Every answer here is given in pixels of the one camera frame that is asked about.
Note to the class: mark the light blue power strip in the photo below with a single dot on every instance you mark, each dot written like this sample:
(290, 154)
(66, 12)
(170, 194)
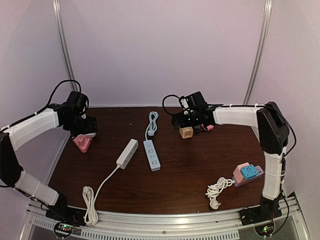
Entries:
(151, 155)

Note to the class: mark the purple power strip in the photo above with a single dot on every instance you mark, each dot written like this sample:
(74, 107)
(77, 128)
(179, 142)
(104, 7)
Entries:
(260, 174)

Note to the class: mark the light pink cube adapter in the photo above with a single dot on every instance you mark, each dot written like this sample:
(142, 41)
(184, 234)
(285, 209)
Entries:
(238, 176)

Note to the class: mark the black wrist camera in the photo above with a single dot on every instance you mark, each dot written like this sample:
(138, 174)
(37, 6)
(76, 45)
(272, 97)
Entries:
(78, 102)
(195, 101)

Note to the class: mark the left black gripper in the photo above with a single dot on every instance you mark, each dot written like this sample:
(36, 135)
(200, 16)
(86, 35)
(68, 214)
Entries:
(91, 127)

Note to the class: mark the pink plug adapter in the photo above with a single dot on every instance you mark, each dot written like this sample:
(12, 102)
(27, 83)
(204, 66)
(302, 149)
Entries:
(207, 128)

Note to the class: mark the blue cube adapter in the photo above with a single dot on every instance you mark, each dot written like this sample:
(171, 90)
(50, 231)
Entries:
(249, 172)

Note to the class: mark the beige cube socket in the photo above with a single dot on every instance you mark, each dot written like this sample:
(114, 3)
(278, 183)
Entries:
(186, 132)

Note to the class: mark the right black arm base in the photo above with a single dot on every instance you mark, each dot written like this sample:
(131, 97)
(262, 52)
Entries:
(266, 211)

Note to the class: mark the aluminium front rail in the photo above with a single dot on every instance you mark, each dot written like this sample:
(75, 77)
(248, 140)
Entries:
(218, 225)

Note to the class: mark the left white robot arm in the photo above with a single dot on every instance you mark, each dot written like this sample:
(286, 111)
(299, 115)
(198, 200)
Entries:
(12, 137)

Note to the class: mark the right aluminium frame post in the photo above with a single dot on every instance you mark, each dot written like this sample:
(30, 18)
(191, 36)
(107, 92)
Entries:
(263, 36)

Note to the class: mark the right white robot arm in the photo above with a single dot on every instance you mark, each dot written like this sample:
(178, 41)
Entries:
(273, 133)

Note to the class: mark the left aluminium frame post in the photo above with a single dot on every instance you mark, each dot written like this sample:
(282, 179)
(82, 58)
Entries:
(62, 39)

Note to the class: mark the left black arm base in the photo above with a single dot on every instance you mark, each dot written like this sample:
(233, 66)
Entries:
(63, 213)

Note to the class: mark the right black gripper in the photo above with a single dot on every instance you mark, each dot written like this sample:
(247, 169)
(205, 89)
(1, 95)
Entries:
(183, 123)

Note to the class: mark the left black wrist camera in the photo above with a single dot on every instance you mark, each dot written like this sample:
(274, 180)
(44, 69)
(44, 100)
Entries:
(78, 102)

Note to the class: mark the white power strip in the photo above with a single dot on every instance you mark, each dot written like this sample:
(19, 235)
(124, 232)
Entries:
(127, 154)

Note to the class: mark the aluminium frame post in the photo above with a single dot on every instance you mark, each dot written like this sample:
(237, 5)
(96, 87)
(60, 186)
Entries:
(263, 36)
(62, 39)

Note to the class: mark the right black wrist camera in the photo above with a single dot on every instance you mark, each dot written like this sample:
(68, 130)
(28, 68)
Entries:
(195, 101)

